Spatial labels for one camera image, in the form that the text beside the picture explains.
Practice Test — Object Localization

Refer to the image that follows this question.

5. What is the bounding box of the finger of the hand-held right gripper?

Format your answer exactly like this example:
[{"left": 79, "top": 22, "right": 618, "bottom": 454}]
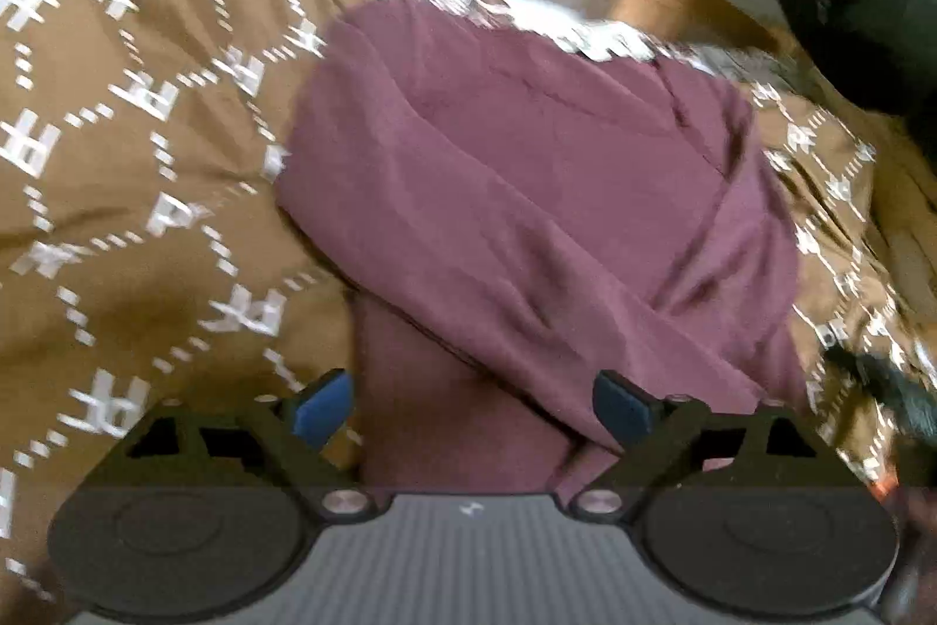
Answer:
[{"left": 826, "top": 347, "right": 937, "bottom": 439}]

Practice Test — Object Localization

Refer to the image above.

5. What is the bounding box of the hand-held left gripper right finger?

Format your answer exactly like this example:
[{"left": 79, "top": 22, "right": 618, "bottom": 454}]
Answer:
[{"left": 567, "top": 370, "right": 843, "bottom": 520}]

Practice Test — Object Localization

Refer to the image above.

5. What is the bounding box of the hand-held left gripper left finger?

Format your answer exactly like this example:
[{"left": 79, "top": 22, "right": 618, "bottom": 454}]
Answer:
[{"left": 110, "top": 368, "right": 376, "bottom": 521}]

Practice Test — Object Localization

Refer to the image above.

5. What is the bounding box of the maroon small cloth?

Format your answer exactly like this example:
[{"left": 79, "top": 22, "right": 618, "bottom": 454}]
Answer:
[{"left": 274, "top": 0, "right": 813, "bottom": 501}]

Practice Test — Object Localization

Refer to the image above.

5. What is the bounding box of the brown printed blanket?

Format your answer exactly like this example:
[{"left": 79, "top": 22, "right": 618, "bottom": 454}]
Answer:
[{"left": 0, "top": 0, "right": 937, "bottom": 612}]

